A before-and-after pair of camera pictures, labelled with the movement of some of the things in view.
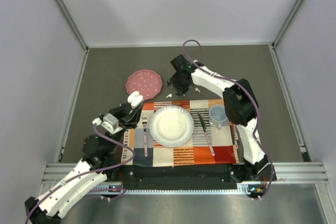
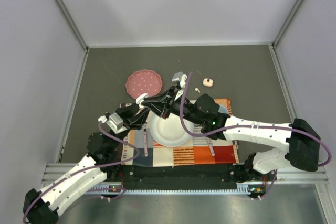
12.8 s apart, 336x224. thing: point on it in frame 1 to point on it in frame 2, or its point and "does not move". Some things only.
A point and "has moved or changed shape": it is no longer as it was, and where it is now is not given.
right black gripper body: x=179 y=84 to x=175 y=107
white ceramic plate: x=171 y=126 does not move
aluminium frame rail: x=64 y=10 does not move
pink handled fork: x=144 y=119 does not move
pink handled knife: x=206 y=135 does not move
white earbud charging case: x=135 y=99 has moved or changed shape
